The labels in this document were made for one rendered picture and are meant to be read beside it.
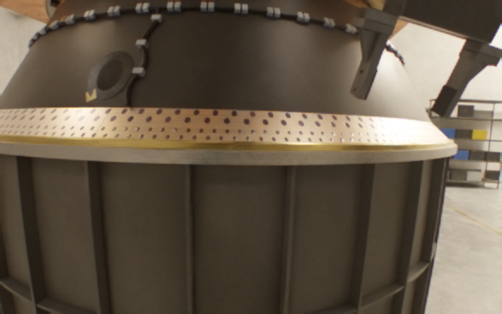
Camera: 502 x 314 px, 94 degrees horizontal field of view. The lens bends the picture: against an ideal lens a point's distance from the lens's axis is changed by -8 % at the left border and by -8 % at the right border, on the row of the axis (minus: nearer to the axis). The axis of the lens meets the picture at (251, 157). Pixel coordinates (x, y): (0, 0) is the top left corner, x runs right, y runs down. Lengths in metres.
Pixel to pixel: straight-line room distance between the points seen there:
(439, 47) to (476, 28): 6.90
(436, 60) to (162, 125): 6.94
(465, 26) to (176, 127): 0.44
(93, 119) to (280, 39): 0.45
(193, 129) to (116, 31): 0.36
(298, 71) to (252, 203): 0.31
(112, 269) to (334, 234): 0.48
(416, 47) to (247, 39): 6.53
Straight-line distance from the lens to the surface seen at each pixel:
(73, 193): 0.63
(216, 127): 0.49
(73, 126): 0.60
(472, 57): 0.43
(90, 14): 0.84
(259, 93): 0.55
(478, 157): 7.06
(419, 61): 7.04
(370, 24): 0.34
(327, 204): 0.57
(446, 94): 0.44
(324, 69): 0.67
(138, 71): 0.60
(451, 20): 0.38
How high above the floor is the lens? 1.21
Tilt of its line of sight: 7 degrees down
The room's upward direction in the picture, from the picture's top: 2 degrees clockwise
